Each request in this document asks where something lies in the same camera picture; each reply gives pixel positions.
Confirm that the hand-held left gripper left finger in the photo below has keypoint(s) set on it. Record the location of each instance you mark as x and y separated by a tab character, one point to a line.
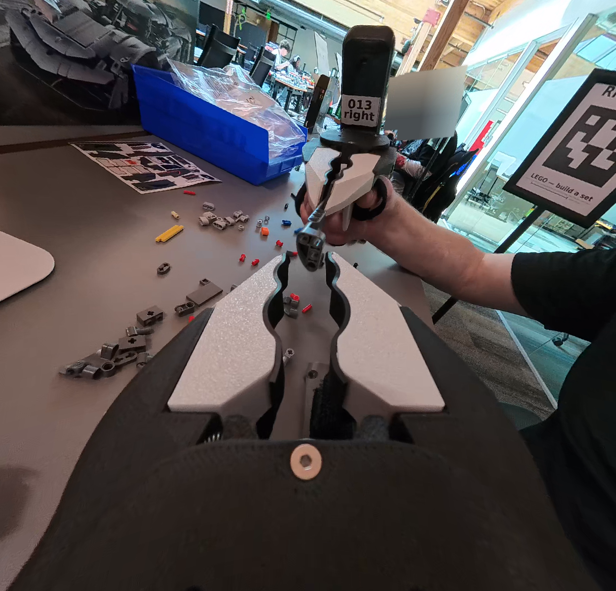
226	355

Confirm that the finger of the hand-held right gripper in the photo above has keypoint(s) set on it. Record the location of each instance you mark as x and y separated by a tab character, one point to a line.
315	177
358	179

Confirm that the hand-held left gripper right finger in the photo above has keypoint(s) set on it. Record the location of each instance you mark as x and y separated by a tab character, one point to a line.
385	355

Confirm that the small black lego beam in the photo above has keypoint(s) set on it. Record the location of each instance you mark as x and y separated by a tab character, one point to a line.
185	308

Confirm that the flat grey lego tile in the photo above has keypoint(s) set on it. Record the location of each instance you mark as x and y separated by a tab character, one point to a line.
204	293

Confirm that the dark grey lego connector block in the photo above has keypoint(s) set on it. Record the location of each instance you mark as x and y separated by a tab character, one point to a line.
290	304

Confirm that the pile of dark grey lego connectors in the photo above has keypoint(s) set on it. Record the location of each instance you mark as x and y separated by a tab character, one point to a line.
132	343

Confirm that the cluster of light grey lego bushes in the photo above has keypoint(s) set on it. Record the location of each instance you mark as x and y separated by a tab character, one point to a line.
220	223

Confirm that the yellow lego axle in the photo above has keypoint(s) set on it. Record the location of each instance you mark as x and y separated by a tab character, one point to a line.
169	233

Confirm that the dark cardboard set box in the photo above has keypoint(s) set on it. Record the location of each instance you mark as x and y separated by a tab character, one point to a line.
96	47

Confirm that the person's right hand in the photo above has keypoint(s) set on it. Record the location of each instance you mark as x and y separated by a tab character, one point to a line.
380	232

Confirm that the black office chair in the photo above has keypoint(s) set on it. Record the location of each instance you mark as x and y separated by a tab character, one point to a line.
219	47
262	69

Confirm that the crumpled clear plastic bags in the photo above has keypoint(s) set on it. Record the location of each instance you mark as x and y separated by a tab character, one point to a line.
231	95

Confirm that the blue plastic bin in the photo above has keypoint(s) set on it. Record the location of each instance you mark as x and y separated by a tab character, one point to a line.
202	124

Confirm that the sticker sheet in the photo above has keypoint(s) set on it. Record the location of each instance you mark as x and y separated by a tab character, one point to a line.
144	165

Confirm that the framed marker sign on stand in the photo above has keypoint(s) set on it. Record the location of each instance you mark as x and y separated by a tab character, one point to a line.
568	148

